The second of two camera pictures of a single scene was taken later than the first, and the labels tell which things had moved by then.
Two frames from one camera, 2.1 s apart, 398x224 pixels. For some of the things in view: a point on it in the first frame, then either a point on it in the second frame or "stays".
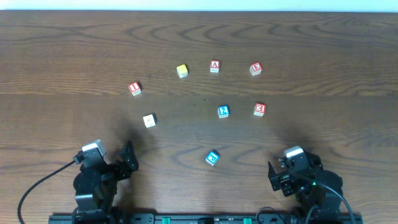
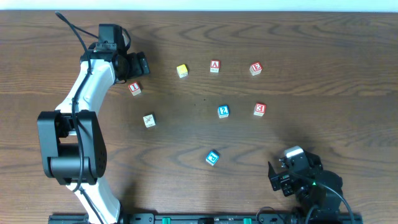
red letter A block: (215, 66) stays
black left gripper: (123, 166) -> (137, 65)
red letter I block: (135, 88) stays
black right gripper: (277, 179) stays
